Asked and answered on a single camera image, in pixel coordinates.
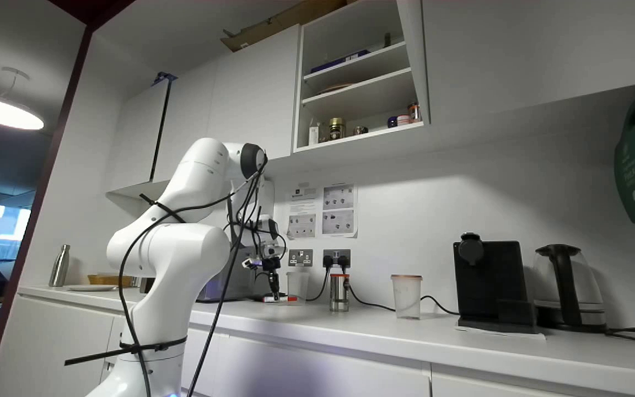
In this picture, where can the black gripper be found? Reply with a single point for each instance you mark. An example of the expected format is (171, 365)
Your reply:
(271, 263)

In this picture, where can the white whiteboard marker red cap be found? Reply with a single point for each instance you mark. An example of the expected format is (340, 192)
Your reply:
(291, 299)

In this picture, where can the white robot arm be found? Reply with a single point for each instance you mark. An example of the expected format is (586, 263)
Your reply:
(177, 257)

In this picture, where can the metal can orange lid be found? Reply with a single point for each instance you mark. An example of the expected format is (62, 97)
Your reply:
(339, 292)

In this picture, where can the white base cabinet door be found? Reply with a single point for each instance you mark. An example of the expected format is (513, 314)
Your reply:
(302, 367)
(516, 387)
(54, 345)

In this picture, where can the white bottle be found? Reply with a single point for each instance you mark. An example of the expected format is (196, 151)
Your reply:
(313, 134)

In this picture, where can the wooden tray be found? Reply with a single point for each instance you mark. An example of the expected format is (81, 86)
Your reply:
(110, 280)

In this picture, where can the gold jar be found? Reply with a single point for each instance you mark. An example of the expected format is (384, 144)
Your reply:
(335, 128)

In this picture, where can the black vertical pole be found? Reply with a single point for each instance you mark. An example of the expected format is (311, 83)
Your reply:
(159, 128)

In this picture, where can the white open shelf cabinet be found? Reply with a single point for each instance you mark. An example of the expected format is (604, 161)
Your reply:
(353, 101)

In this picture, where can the silver metal flask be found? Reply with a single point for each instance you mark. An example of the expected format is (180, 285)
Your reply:
(61, 264)

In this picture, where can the red white small box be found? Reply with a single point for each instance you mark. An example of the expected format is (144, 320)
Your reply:
(413, 115)

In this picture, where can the black coffee machine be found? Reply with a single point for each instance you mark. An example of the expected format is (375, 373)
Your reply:
(494, 283)

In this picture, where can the dark blue flat object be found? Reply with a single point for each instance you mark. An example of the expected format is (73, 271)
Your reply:
(340, 63)

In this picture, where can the white open cabinet door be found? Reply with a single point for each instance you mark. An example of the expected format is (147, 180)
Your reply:
(415, 52)

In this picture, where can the black electric kettle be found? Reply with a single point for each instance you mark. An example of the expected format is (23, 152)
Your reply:
(570, 289)

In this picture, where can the round ceiling lamp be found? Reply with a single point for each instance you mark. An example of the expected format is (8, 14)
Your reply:
(1, 110)

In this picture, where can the silver wall socket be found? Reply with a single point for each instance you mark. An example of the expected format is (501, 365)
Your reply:
(300, 257)
(335, 252)

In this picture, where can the black wall plug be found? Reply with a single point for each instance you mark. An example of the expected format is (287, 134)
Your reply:
(335, 261)

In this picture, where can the small white wall label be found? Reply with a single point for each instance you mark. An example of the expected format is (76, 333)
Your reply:
(306, 189)

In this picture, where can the white wall cabinet door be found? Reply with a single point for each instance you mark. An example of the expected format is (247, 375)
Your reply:
(546, 52)
(132, 133)
(237, 96)

